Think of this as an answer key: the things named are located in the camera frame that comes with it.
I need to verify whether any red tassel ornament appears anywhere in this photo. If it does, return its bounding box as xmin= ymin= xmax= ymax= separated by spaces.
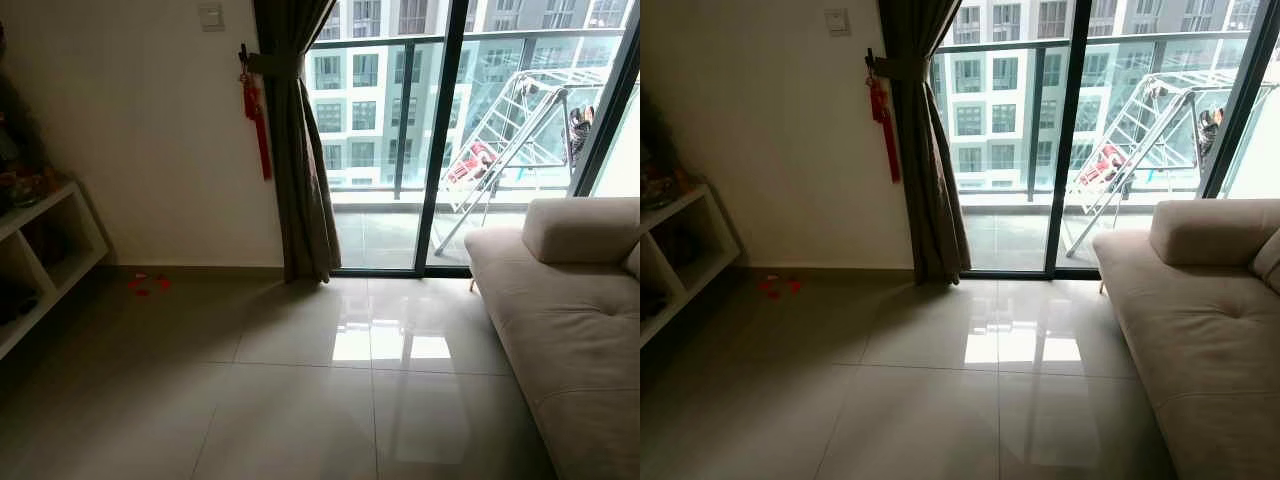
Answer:
xmin=238 ymin=70 xmax=274 ymax=182
xmin=867 ymin=75 xmax=902 ymax=185

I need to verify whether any dark hanging garment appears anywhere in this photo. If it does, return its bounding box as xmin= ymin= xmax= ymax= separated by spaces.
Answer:
xmin=566 ymin=104 xmax=597 ymax=167
xmin=1196 ymin=106 xmax=1227 ymax=167

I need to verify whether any red cloth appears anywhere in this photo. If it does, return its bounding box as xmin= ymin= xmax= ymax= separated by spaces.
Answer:
xmin=1078 ymin=143 xmax=1130 ymax=189
xmin=447 ymin=140 xmax=499 ymax=185

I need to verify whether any dark brown curtain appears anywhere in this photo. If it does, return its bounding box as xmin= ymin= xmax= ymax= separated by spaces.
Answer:
xmin=252 ymin=0 xmax=343 ymax=285
xmin=878 ymin=0 xmax=972 ymax=287

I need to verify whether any metal clothes drying rack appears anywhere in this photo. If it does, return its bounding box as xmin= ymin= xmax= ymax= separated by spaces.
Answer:
xmin=1065 ymin=70 xmax=1227 ymax=260
xmin=433 ymin=68 xmax=601 ymax=257

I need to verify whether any dark framed sliding glass door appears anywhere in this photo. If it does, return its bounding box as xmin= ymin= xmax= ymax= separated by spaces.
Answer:
xmin=305 ymin=0 xmax=641 ymax=279
xmin=930 ymin=0 xmax=1280 ymax=281

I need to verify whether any dark curtain tieback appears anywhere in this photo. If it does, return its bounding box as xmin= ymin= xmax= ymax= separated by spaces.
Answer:
xmin=240 ymin=44 xmax=307 ymax=80
xmin=866 ymin=48 xmax=932 ymax=84

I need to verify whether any white open shelf unit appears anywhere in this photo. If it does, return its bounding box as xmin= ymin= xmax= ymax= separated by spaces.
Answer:
xmin=0 ymin=180 xmax=110 ymax=362
xmin=640 ymin=185 xmax=742 ymax=347

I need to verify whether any beige fabric sofa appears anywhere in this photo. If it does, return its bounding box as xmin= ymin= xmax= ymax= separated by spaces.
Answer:
xmin=465 ymin=197 xmax=641 ymax=480
xmin=1092 ymin=198 xmax=1280 ymax=480

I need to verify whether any white apartment building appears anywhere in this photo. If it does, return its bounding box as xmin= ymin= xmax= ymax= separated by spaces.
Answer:
xmin=930 ymin=0 xmax=1263 ymax=193
xmin=305 ymin=0 xmax=641 ymax=191

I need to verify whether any dark glass balcony railing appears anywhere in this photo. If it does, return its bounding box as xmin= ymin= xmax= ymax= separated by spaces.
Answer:
xmin=930 ymin=32 xmax=1261 ymax=203
xmin=305 ymin=28 xmax=631 ymax=201

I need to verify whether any beige sofa armrest bolster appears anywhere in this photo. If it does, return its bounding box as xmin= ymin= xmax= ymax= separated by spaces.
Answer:
xmin=521 ymin=197 xmax=641 ymax=265
xmin=1148 ymin=198 xmax=1280 ymax=267

